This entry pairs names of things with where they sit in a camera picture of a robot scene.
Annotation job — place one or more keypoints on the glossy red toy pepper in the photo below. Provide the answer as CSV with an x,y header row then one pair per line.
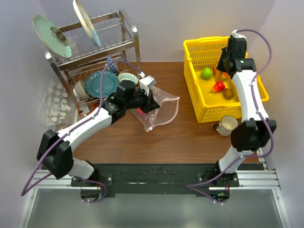
x,y
218,87

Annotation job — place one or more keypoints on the green toy cabbage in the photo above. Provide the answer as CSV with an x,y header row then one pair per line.
x,y
206,73

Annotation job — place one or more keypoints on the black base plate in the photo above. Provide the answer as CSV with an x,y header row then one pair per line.
x,y
163,179

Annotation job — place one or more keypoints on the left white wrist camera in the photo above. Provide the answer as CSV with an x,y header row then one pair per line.
x,y
146,83

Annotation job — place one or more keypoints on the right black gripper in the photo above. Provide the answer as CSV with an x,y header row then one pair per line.
x,y
220,66

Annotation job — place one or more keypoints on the beige blue plate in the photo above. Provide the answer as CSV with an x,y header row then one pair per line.
x,y
86,23

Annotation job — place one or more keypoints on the grey patterned bowl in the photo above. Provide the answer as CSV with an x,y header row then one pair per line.
x,y
79,90

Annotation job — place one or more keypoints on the blue zigzag bowl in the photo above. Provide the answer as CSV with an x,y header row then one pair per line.
x,y
112,67

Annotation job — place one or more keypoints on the yellow plastic basket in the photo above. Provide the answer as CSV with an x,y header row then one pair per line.
x,y
200,70

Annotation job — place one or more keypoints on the steel dish rack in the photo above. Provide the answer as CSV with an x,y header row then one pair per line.
x,y
117,33

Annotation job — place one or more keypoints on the light green floral plate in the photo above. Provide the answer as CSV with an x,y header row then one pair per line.
x,y
52,37

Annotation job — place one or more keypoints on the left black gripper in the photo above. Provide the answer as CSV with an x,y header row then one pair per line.
x,y
150,104

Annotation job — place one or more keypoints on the white enamel mug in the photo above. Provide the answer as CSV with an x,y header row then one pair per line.
x,y
226,125

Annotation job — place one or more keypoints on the yellow inside patterned bowl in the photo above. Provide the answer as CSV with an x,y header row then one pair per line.
x,y
128,76

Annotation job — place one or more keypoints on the clear pink zip bag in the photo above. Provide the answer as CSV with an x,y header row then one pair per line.
x,y
169,107

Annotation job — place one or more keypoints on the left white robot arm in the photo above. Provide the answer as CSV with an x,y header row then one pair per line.
x,y
55,151

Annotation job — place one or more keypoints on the red yellow toy mango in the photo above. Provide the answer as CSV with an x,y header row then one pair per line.
x,y
219,75

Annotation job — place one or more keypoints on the red toy apple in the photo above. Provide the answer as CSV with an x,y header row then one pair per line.
x,y
139,111

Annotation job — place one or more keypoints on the aluminium frame rail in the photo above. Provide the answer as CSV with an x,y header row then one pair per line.
x,y
255,203

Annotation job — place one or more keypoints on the brown toy kiwi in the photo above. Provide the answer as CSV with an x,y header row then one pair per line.
x,y
227,93

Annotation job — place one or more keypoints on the polka dot plastic bag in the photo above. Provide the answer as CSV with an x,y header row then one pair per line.
x,y
57,110

